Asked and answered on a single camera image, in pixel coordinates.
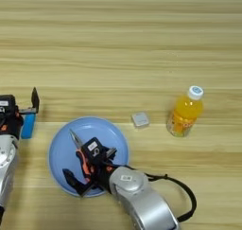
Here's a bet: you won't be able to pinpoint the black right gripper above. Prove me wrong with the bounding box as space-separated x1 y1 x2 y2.
61 147 128 198

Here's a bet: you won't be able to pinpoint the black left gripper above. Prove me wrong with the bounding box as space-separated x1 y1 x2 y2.
0 86 41 141

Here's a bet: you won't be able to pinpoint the orange black handled pliers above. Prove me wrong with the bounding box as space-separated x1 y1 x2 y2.
68 128 96 184

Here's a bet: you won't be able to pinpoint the round blue plate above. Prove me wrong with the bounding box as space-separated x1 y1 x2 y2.
47 115 130 199

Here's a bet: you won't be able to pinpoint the small white square box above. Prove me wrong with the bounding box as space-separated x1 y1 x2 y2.
130 111 151 129

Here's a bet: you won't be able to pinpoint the black labelled box right gripper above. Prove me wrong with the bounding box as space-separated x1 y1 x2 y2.
80 136 107 166

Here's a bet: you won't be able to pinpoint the black labelled box gripper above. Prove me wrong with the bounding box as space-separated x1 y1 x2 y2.
0 94 17 115
80 136 107 166

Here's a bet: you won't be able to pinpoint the blue rectangular block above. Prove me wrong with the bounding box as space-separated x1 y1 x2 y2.
20 113 38 140

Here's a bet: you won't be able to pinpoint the black labelled box left gripper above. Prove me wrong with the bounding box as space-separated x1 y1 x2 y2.
0 94 17 115

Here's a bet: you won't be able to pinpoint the orange juice bottle white cap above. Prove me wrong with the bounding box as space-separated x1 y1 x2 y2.
165 84 205 138

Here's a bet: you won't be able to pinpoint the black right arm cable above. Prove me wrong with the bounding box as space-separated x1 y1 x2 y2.
126 164 199 224

